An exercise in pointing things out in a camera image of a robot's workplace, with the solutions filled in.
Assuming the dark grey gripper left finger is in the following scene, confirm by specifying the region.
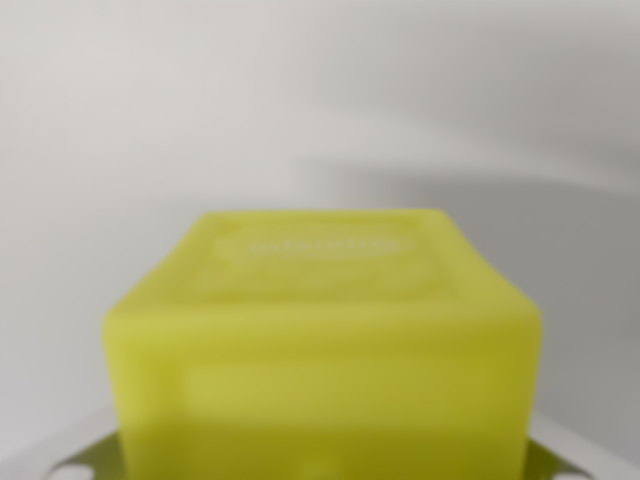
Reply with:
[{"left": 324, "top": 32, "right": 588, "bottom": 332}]
[{"left": 43, "top": 430, "right": 127, "bottom": 480}]

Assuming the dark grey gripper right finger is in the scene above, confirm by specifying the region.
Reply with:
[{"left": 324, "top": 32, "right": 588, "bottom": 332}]
[{"left": 523, "top": 435, "right": 599, "bottom": 480}]

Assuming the yellow cube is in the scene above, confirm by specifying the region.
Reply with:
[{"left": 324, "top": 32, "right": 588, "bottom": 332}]
[{"left": 101, "top": 208, "right": 545, "bottom": 480}]

